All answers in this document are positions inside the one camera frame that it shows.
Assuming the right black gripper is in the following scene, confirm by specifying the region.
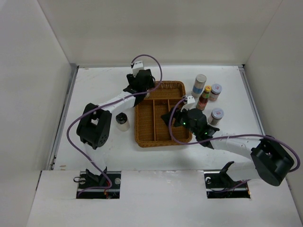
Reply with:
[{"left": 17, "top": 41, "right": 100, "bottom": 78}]
[{"left": 161, "top": 104, "right": 199, "bottom": 136}]

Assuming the black-cap white spice jar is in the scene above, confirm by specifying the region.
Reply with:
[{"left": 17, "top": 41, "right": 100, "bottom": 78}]
[{"left": 116, "top": 113, "right": 130, "bottom": 131}]

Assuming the clear-lid white spice jar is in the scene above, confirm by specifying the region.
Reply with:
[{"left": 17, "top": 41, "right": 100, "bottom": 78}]
[{"left": 144, "top": 92, "right": 151, "bottom": 99}]

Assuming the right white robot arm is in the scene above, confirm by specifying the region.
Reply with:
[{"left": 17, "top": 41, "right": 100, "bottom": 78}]
[{"left": 161, "top": 109, "right": 294, "bottom": 187}]

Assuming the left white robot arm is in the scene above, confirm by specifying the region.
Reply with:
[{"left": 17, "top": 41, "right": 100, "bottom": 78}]
[{"left": 76, "top": 69, "right": 155, "bottom": 150}]

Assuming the brown wicker tray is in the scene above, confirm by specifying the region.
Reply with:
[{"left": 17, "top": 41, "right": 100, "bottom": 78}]
[{"left": 134, "top": 81, "right": 193, "bottom": 148}]

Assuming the yellow-cap red sauce bottle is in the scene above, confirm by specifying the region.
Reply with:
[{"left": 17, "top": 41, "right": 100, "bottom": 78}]
[{"left": 196, "top": 86, "right": 211, "bottom": 111}]

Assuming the right silver-lid salt shaker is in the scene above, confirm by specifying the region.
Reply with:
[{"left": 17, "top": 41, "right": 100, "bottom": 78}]
[{"left": 191, "top": 74, "right": 207, "bottom": 98}]

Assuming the near red-label spice jar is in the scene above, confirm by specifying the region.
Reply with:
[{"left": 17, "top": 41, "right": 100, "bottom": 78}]
[{"left": 208, "top": 108, "right": 224, "bottom": 125}]

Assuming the red-label spice jar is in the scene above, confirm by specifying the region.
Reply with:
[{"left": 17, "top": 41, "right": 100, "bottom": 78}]
[
  {"left": 209, "top": 83, "right": 222, "bottom": 101},
  {"left": 208, "top": 108, "right": 224, "bottom": 125}
]

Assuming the far red-label spice jar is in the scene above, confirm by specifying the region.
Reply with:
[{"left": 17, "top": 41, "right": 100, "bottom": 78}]
[{"left": 209, "top": 83, "right": 222, "bottom": 101}]

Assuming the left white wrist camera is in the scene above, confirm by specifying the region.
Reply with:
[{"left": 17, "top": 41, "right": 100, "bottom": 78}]
[{"left": 131, "top": 61, "right": 144, "bottom": 77}]

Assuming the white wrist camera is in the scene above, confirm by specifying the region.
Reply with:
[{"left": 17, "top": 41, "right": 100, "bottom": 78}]
[
  {"left": 182, "top": 96, "right": 196, "bottom": 110},
  {"left": 131, "top": 61, "right": 144, "bottom": 77}
]

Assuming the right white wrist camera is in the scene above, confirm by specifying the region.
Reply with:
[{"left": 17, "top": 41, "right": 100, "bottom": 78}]
[{"left": 182, "top": 96, "right": 196, "bottom": 110}]

